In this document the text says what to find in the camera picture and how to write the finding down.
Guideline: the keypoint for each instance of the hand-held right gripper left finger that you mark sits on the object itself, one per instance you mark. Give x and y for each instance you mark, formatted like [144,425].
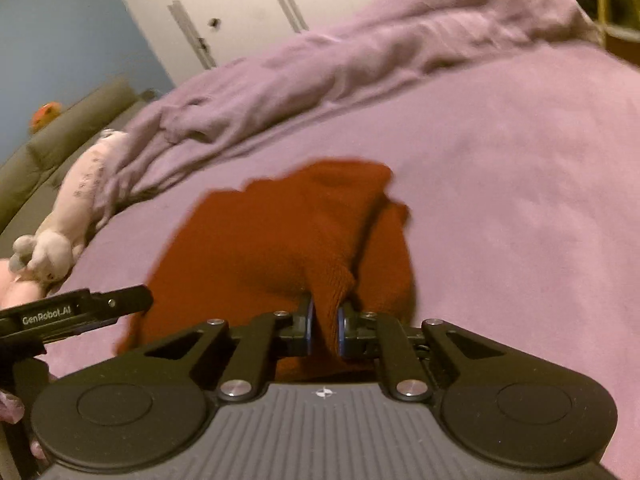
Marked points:
[310,329]

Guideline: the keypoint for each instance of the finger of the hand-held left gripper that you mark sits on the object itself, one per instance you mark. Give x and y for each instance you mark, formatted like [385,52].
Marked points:
[125,300]

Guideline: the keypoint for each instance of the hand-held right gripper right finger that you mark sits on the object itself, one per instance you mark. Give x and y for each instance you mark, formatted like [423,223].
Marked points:
[341,331]

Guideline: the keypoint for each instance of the red knit sweater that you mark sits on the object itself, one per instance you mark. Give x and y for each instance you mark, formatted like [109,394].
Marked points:
[270,240]

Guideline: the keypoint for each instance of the person's left hand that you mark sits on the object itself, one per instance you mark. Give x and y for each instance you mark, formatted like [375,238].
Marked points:
[10,407]

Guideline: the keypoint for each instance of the pink plush toy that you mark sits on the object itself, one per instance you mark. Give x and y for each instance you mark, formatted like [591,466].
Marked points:
[17,287]

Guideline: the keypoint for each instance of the grey and pink plush bunny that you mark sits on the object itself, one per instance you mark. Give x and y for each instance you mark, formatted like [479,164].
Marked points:
[75,200]

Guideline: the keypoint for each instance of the olive green sofa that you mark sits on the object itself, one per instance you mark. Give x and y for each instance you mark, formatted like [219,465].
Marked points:
[45,160]

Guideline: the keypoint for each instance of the orange plush toy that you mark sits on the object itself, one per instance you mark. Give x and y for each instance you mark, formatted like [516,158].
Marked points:
[46,116]

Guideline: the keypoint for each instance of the crumpled purple blanket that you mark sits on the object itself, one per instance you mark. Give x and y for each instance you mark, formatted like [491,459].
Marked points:
[380,45]

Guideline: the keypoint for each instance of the yellow shelf unit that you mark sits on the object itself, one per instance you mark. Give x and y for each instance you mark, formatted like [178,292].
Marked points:
[620,7]

